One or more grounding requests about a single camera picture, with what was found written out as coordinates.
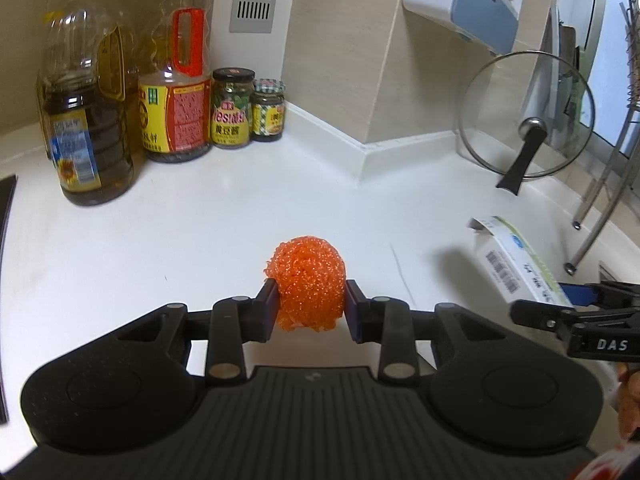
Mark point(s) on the metal dish rack legs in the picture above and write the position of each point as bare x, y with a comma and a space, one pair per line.
632, 164

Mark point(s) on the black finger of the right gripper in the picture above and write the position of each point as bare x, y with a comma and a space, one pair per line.
549, 317
604, 295

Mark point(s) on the dark oil bottle blue label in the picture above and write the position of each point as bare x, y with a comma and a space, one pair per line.
83, 78

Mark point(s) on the black induction cooktop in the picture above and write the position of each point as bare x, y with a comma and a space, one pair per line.
8, 187

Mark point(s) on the orange mesh scrubber ball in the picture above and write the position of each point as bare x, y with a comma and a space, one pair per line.
311, 278

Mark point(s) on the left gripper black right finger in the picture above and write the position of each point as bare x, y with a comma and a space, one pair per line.
387, 322

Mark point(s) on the oil bottle red handle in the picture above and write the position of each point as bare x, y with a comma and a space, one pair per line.
174, 82

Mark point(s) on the white green medicine box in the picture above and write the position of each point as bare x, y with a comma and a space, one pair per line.
512, 265

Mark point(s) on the green label sauce jar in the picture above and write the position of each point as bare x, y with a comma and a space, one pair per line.
231, 107

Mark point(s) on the glass pot lid black handle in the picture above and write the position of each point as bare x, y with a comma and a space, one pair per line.
525, 115

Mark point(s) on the person's right hand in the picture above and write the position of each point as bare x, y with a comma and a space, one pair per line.
628, 398

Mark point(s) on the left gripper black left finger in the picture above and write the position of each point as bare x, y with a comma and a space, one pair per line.
235, 321

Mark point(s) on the small checkered lid jar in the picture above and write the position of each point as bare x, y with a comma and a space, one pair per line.
268, 110

